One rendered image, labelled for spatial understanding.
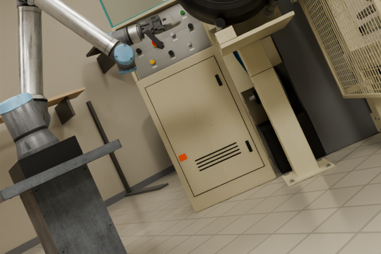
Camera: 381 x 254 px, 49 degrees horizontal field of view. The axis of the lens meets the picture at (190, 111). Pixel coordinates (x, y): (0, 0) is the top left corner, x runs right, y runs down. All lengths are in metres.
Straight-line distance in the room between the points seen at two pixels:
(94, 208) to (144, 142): 3.69
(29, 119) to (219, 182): 1.25
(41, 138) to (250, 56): 1.18
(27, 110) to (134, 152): 3.60
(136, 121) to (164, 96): 2.94
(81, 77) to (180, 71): 2.95
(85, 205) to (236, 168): 1.08
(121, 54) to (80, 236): 0.80
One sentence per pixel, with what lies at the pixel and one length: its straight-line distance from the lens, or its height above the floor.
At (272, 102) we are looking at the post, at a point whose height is 0.44.
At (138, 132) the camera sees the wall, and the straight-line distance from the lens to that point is 5.48.
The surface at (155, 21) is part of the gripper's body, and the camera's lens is 2.09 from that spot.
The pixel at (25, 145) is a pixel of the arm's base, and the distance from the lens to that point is 1.88.
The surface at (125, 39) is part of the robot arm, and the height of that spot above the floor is 1.04.
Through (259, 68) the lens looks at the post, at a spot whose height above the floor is 0.64.
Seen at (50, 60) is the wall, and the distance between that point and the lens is 5.37.
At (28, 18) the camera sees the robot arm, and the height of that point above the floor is 1.30.
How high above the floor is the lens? 0.55
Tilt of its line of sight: 1 degrees up
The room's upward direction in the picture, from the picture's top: 25 degrees counter-clockwise
